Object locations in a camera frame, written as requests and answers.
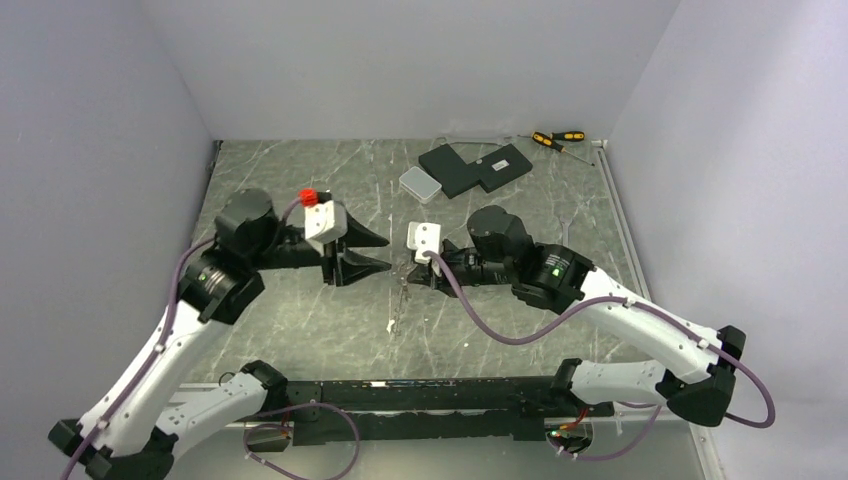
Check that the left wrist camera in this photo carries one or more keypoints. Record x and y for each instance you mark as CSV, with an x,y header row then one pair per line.
x,y
325,218

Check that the black base frame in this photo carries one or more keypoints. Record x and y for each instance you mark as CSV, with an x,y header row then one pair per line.
x,y
520,408

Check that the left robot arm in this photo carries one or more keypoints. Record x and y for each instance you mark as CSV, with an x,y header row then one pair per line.
x,y
132,432

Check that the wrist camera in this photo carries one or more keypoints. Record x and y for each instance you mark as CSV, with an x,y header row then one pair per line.
x,y
325,218
423,237

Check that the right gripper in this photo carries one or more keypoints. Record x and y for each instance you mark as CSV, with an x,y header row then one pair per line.
x,y
427,275

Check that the yellow black screwdriver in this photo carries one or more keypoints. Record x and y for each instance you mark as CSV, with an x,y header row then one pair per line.
x,y
561,147
567,136

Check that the black rectangular box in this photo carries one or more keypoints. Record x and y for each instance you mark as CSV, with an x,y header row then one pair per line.
x,y
501,167

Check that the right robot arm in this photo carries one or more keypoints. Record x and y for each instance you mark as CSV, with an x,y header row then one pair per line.
x,y
690,370

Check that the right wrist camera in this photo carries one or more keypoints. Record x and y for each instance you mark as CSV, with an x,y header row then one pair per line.
x,y
423,237

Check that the white rectangular box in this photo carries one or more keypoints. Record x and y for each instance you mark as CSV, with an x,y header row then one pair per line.
x,y
420,185

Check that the silver wrench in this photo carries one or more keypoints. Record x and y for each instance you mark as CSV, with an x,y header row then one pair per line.
x,y
565,223

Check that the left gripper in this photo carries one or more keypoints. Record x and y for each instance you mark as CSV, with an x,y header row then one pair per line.
x,y
352,265

